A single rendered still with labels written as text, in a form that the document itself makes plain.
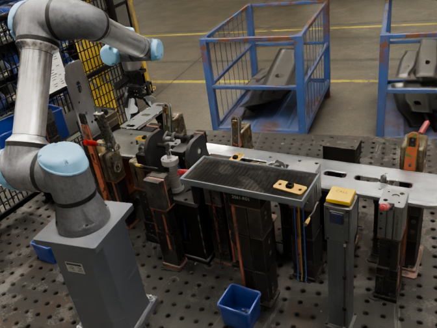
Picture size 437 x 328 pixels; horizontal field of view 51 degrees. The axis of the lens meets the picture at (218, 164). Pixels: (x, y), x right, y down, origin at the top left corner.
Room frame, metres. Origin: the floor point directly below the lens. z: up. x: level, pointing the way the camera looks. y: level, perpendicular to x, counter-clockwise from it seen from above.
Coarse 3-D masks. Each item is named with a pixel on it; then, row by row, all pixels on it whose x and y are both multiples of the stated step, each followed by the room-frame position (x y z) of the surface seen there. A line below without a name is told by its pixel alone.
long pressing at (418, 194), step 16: (128, 144) 1.75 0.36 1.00; (176, 144) 1.68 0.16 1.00; (208, 144) 1.64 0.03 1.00; (256, 160) 1.46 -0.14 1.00; (272, 160) 1.44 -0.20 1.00; (288, 160) 1.42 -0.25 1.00; (320, 160) 1.39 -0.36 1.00; (352, 176) 1.26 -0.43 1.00; (368, 176) 1.24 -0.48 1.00; (400, 176) 1.21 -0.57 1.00; (416, 176) 1.20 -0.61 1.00; (432, 176) 1.19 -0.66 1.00; (368, 192) 1.15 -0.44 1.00; (416, 192) 1.12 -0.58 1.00; (432, 192) 1.11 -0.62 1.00; (432, 208) 1.04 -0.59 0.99
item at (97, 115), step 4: (104, 108) 1.64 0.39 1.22; (96, 112) 1.62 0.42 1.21; (104, 112) 1.63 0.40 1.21; (108, 112) 1.63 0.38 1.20; (96, 116) 1.60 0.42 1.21; (100, 116) 1.59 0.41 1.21; (104, 116) 1.61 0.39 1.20; (96, 120) 1.59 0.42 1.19; (100, 120) 1.60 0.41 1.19; (104, 120) 1.60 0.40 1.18; (100, 124) 1.61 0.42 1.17; (104, 124) 1.60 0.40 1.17; (108, 124) 1.62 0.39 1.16; (100, 128) 1.62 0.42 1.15; (104, 128) 1.60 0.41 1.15; (108, 128) 1.61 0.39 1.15; (104, 132) 1.61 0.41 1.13; (108, 132) 1.61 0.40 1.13; (104, 136) 1.62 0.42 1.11; (108, 136) 1.61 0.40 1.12; (112, 136) 1.62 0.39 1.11; (104, 140) 1.63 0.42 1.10; (108, 140) 1.61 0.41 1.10; (112, 140) 1.61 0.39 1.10; (112, 144) 1.61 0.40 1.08; (108, 148) 1.63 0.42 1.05; (112, 148) 1.64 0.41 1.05
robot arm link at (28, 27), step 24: (48, 0) 1.33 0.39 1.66; (24, 24) 1.31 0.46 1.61; (48, 24) 1.29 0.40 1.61; (24, 48) 1.29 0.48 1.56; (48, 48) 1.30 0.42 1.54; (24, 72) 1.25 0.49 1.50; (48, 72) 1.28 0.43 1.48; (24, 96) 1.21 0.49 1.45; (48, 96) 1.25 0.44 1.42; (24, 120) 1.17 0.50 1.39; (24, 144) 1.13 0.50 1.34; (0, 168) 1.11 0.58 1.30; (24, 168) 1.08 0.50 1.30
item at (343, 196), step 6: (330, 192) 0.96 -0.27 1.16; (336, 192) 0.95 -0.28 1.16; (342, 192) 0.95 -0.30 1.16; (348, 192) 0.95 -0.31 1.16; (354, 192) 0.94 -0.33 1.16; (330, 198) 0.93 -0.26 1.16; (336, 198) 0.93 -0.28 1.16; (342, 198) 0.92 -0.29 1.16; (348, 198) 0.92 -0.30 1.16; (342, 204) 0.91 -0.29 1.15; (348, 204) 0.91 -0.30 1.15
